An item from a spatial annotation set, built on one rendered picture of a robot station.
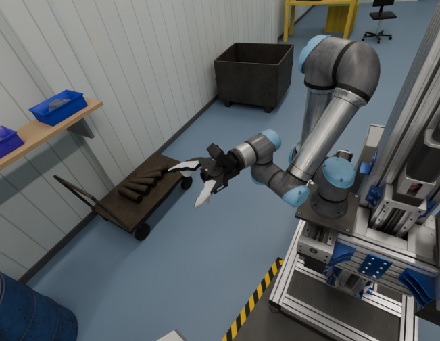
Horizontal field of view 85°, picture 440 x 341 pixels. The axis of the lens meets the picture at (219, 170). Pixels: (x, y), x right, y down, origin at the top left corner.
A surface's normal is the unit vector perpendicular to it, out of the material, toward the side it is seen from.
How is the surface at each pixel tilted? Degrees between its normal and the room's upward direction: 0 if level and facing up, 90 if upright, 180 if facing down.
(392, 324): 0
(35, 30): 90
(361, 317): 0
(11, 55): 90
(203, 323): 0
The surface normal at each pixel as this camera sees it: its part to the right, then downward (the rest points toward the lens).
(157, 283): -0.12, -0.71
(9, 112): 0.86, 0.27
